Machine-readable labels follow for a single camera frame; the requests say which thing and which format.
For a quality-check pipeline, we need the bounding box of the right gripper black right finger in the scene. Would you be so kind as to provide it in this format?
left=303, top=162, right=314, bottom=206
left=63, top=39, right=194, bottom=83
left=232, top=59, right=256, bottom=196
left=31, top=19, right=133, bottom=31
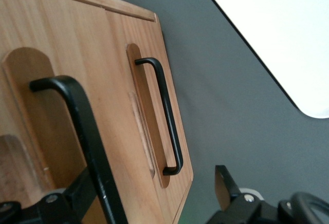
left=205, top=165, right=299, bottom=224

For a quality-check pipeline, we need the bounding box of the white rectangular tray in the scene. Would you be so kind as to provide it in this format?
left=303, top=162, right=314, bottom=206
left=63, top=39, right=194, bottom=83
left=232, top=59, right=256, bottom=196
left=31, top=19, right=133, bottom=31
left=195, top=0, right=329, bottom=119

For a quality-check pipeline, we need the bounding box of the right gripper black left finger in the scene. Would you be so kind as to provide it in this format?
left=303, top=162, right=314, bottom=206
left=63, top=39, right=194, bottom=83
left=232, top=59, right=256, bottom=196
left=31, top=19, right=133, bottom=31
left=0, top=169, right=97, bottom=224

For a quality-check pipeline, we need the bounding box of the black cable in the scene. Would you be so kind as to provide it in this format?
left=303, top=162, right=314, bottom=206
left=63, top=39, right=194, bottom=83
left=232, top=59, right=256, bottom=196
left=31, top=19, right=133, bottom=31
left=289, top=192, right=329, bottom=224

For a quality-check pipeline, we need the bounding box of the wooden drawer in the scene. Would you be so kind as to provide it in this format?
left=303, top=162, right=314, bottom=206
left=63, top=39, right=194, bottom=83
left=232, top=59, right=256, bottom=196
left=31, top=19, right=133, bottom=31
left=104, top=7, right=194, bottom=224
left=0, top=0, right=129, bottom=224

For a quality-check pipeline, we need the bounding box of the black metal drawer handle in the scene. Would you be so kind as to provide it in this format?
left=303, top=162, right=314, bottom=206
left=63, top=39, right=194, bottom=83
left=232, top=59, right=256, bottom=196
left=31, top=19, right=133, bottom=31
left=29, top=76, right=129, bottom=224
left=134, top=58, right=184, bottom=176

